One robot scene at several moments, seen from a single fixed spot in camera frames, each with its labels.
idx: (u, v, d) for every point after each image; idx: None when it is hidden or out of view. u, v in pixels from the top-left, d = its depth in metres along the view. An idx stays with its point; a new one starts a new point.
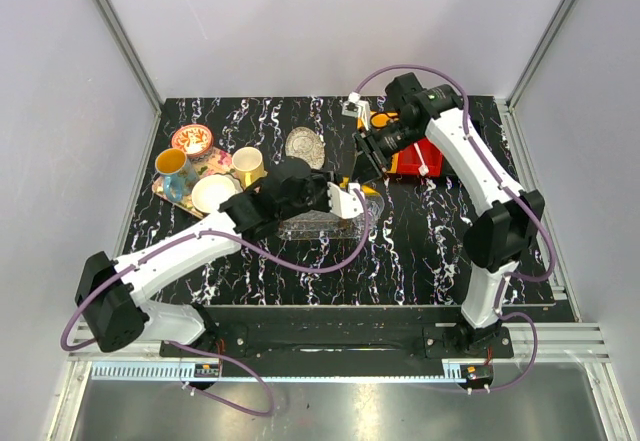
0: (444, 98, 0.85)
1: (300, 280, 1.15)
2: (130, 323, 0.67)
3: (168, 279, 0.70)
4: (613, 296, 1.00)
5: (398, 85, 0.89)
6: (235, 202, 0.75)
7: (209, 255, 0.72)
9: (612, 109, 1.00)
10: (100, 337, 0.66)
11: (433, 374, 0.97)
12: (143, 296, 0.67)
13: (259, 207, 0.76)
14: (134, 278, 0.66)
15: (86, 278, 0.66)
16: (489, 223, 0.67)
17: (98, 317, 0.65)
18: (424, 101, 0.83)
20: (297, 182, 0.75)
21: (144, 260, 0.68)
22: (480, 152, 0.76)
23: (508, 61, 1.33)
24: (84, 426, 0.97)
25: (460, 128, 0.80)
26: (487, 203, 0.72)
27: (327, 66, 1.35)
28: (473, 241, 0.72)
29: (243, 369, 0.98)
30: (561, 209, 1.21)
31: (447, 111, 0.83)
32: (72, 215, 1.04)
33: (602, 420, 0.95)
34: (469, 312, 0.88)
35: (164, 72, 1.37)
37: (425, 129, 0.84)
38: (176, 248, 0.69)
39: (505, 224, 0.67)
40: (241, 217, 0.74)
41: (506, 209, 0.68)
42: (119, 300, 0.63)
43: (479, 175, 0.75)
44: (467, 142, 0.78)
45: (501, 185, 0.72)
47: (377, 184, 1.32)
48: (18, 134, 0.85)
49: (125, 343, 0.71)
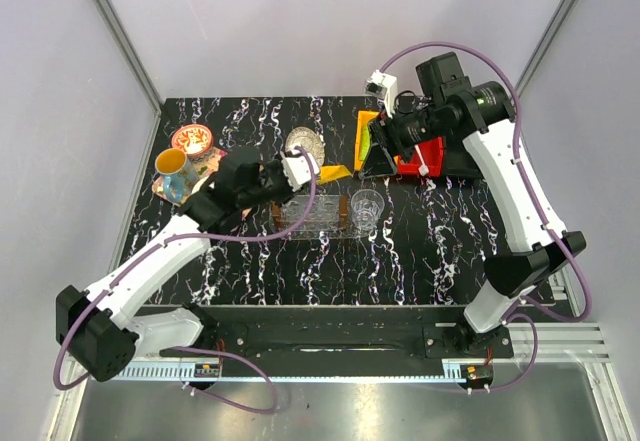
0: (493, 100, 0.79)
1: (300, 280, 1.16)
2: (119, 347, 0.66)
3: (144, 295, 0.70)
4: (613, 296, 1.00)
5: (435, 71, 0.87)
6: (193, 201, 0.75)
7: (179, 261, 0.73)
9: (613, 110, 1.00)
10: (92, 368, 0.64)
11: (433, 374, 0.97)
12: (125, 317, 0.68)
13: (220, 202, 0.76)
14: (111, 302, 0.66)
15: (60, 316, 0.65)
16: (526, 266, 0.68)
17: (85, 348, 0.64)
18: (472, 104, 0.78)
20: (249, 168, 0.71)
21: (116, 283, 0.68)
22: (527, 183, 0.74)
23: (508, 62, 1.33)
24: (84, 426, 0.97)
25: (509, 148, 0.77)
26: (525, 244, 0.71)
27: (327, 66, 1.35)
28: (500, 269, 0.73)
29: (250, 368, 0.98)
30: (561, 210, 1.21)
31: (497, 123, 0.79)
32: (72, 215, 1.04)
33: (602, 421, 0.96)
34: (472, 316, 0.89)
35: (164, 72, 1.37)
37: (464, 136, 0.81)
38: (145, 263, 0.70)
39: (542, 267, 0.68)
40: (202, 215, 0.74)
41: (546, 254, 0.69)
42: (101, 325, 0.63)
43: (522, 211, 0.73)
44: (515, 167, 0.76)
45: (546, 225, 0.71)
47: (377, 184, 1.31)
48: (17, 134, 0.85)
49: (121, 368, 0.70)
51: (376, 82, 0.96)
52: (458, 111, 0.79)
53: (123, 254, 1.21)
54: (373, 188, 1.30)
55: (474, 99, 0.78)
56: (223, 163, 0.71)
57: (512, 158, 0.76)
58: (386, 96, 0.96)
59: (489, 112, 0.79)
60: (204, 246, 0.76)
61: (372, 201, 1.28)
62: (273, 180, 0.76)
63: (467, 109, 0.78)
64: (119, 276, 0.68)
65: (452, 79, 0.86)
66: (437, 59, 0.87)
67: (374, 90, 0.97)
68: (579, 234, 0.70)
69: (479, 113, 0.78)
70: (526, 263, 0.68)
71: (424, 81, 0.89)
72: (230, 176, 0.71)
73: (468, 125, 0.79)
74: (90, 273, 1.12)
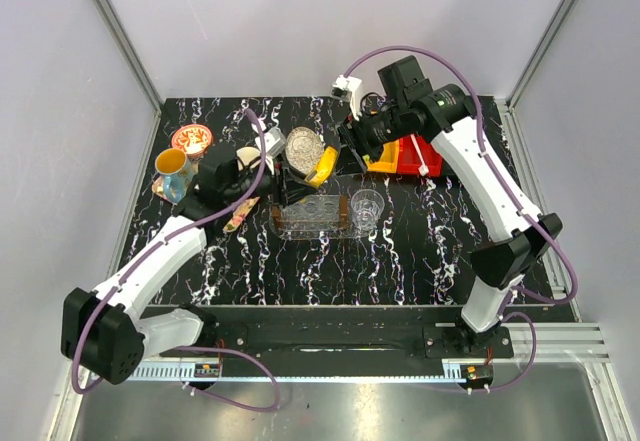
0: (454, 101, 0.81)
1: (300, 280, 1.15)
2: (131, 344, 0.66)
3: (151, 289, 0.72)
4: (613, 296, 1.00)
5: (397, 75, 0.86)
6: (184, 204, 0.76)
7: (180, 256, 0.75)
9: (612, 110, 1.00)
10: (107, 369, 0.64)
11: (433, 374, 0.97)
12: (136, 312, 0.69)
13: (209, 203, 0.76)
14: (122, 298, 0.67)
15: (67, 320, 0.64)
16: (508, 252, 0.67)
17: (98, 349, 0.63)
18: (433, 108, 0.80)
20: (227, 165, 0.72)
21: (125, 280, 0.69)
22: (496, 172, 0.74)
23: (508, 62, 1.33)
24: (85, 426, 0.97)
25: (475, 142, 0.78)
26: (505, 232, 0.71)
27: (327, 66, 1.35)
28: (483, 259, 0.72)
29: (260, 369, 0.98)
30: (561, 209, 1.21)
31: (460, 122, 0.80)
32: (72, 215, 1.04)
33: (602, 420, 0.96)
34: (470, 317, 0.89)
35: (164, 72, 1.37)
37: (432, 137, 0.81)
38: (150, 258, 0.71)
39: (524, 252, 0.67)
40: (196, 215, 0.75)
41: (526, 239, 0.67)
42: (116, 320, 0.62)
43: (497, 200, 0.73)
44: (482, 160, 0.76)
45: (522, 211, 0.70)
47: (377, 184, 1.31)
48: (18, 135, 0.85)
49: (132, 369, 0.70)
51: (341, 87, 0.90)
52: (422, 117, 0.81)
53: (123, 254, 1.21)
54: (373, 188, 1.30)
55: (435, 103, 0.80)
56: (201, 166, 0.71)
57: (479, 152, 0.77)
58: (352, 100, 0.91)
59: (451, 112, 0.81)
60: (202, 242, 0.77)
61: (372, 201, 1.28)
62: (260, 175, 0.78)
63: (430, 113, 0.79)
64: (126, 272, 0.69)
65: (415, 85, 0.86)
66: (399, 64, 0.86)
67: (339, 95, 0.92)
68: (555, 216, 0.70)
69: (442, 115, 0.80)
70: (507, 249, 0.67)
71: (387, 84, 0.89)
72: (210, 177, 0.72)
73: (434, 128, 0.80)
74: (91, 273, 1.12)
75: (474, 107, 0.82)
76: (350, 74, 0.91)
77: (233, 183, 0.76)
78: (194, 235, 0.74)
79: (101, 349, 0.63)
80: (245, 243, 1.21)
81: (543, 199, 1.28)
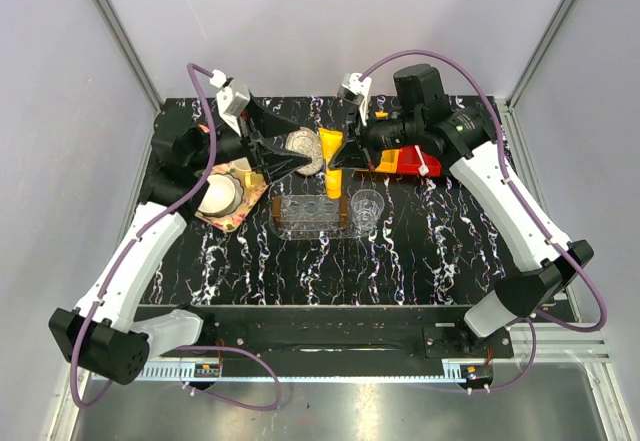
0: (473, 127, 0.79)
1: (300, 280, 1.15)
2: (133, 348, 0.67)
3: (136, 293, 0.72)
4: (611, 295, 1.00)
5: (417, 89, 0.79)
6: (153, 185, 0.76)
7: (158, 251, 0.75)
9: (612, 110, 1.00)
10: (113, 374, 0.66)
11: (433, 374, 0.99)
12: (126, 320, 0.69)
13: (179, 182, 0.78)
14: (106, 311, 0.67)
15: (60, 341, 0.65)
16: (538, 284, 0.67)
17: (96, 359, 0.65)
18: (452, 135, 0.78)
20: (184, 139, 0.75)
21: (104, 292, 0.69)
22: (522, 200, 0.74)
23: (509, 62, 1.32)
24: (85, 425, 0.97)
25: (497, 168, 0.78)
26: (534, 262, 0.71)
27: (327, 65, 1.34)
28: (508, 294, 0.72)
29: (260, 369, 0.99)
30: (560, 208, 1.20)
31: (479, 148, 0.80)
32: (71, 215, 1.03)
33: (601, 420, 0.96)
34: (473, 322, 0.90)
35: (164, 72, 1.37)
37: (452, 164, 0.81)
38: (126, 262, 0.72)
39: (555, 282, 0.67)
40: (166, 196, 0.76)
41: (557, 270, 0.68)
42: (103, 334, 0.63)
43: (524, 229, 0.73)
44: (506, 187, 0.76)
45: (550, 240, 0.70)
47: (377, 184, 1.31)
48: (18, 135, 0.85)
49: (142, 366, 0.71)
51: (354, 91, 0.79)
52: (440, 143, 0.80)
53: None
54: (373, 188, 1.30)
55: (453, 128, 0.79)
56: (157, 145, 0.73)
57: (502, 178, 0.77)
58: (363, 104, 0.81)
59: (469, 137, 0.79)
60: (182, 225, 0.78)
61: (372, 201, 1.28)
62: (226, 138, 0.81)
63: (449, 140, 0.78)
64: (104, 285, 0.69)
65: (434, 103, 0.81)
66: (421, 77, 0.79)
67: (350, 98, 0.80)
68: (584, 242, 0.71)
69: (462, 141, 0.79)
70: (538, 280, 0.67)
71: (403, 94, 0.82)
72: (170, 153, 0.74)
73: (453, 154, 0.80)
74: (90, 273, 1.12)
75: (494, 132, 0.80)
76: (364, 75, 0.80)
77: (196, 153, 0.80)
78: (169, 224, 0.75)
79: (100, 360, 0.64)
80: (246, 243, 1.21)
81: (543, 198, 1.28)
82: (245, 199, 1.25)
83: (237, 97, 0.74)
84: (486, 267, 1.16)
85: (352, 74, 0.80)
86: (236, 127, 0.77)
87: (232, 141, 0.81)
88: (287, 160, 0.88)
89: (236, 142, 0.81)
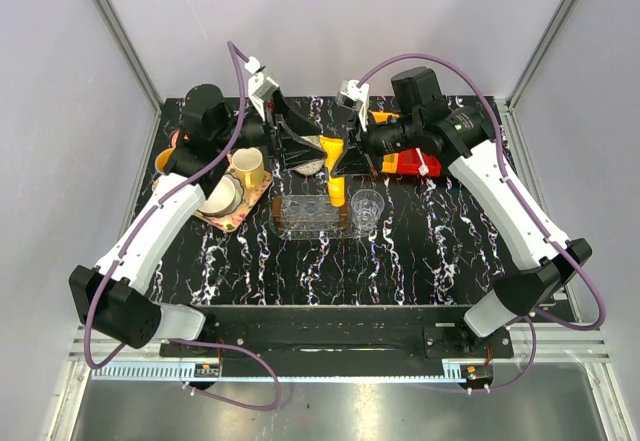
0: (472, 126, 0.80)
1: (300, 280, 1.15)
2: (146, 311, 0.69)
3: (153, 258, 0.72)
4: (611, 296, 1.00)
5: (414, 89, 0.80)
6: (176, 158, 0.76)
7: (178, 219, 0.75)
9: (612, 109, 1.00)
10: (127, 337, 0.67)
11: (433, 374, 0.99)
12: (143, 282, 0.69)
13: (200, 156, 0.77)
14: (125, 270, 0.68)
15: (77, 298, 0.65)
16: (537, 282, 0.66)
17: (112, 319, 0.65)
18: (450, 133, 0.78)
20: (212, 112, 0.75)
21: (125, 251, 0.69)
22: (521, 198, 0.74)
23: (509, 61, 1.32)
24: (85, 425, 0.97)
25: (495, 167, 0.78)
26: (533, 261, 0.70)
27: (327, 65, 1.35)
28: (508, 291, 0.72)
29: (261, 368, 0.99)
30: (560, 208, 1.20)
31: (479, 146, 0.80)
32: (71, 214, 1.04)
33: (602, 420, 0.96)
34: (473, 322, 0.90)
35: (164, 73, 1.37)
37: (451, 163, 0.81)
38: (147, 226, 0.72)
39: (554, 279, 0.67)
40: (187, 168, 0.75)
41: (555, 267, 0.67)
42: (123, 293, 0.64)
43: (523, 228, 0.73)
44: (505, 185, 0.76)
45: (549, 238, 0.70)
47: (377, 184, 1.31)
48: (18, 135, 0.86)
49: (151, 334, 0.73)
51: (353, 98, 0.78)
52: (439, 142, 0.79)
53: None
54: (373, 188, 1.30)
55: (452, 127, 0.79)
56: (185, 115, 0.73)
57: (501, 177, 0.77)
58: (363, 111, 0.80)
59: (468, 136, 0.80)
60: (200, 199, 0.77)
61: (372, 201, 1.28)
62: (251, 123, 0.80)
63: (448, 139, 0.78)
64: (125, 245, 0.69)
65: (432, 103, 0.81)
66: (417, 79, 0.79)
67: (349, 104, 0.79)
68: (582, 242, 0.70)
69: (461, 140, 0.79)
70: (536, 278, 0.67)
71: (401, 96, 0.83)
72: (196, 125, 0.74)
73: (452, 154, 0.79)
74: None
75: (492, 130, 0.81)
76: (361, 82, 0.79)
77: (221, 132, 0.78)
78: (190, 194, 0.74)
79: (116, 320, 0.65)
80: (246, 243, 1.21)
81: (543, 198, 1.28)
82: (245, 199, 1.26)
83: (267, 80, 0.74)
84: (486, 267, 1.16)
85: (351, 80, 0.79)
86: (263, 112, 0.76)
87: (256, 128, 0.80)
88: (304, 151, 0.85)
89: (259, 128, 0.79)
